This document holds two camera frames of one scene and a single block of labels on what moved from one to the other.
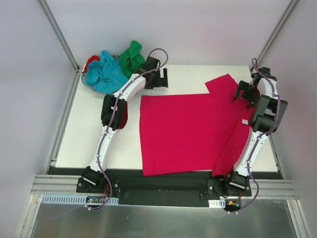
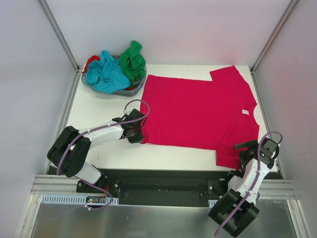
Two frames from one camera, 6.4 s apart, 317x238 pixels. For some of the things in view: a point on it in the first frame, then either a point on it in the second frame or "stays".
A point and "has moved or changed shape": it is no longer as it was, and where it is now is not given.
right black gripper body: (244, 89) → (246, 146)
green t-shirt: (132, 58) stays
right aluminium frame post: (276, 31) stays
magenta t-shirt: (194, 133) has moved or changed shape
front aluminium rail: (54, 184) stays
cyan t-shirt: (106, 74) stays
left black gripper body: (158, 81) → (138, 125)
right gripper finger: (244, 87) → (249, 144)
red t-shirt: (93, 57) stays
